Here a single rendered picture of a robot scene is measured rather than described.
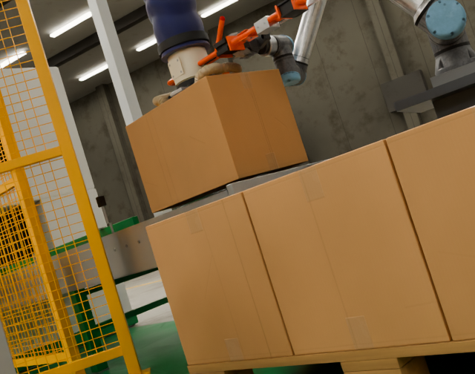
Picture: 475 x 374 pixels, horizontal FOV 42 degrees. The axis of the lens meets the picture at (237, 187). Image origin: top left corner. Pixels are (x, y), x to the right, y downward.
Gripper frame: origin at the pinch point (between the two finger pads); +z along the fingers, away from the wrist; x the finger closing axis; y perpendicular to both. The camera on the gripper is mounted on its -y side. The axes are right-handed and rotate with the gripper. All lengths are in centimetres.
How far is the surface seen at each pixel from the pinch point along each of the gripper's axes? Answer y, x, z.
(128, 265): 62, -71, 36
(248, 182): -11, -56, 28
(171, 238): -27, -66, 81
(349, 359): -73, -103, 81
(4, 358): 57, -88, 98
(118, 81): 274, 85, -157
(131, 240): 54, -61, 36
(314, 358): -63, -102, 81
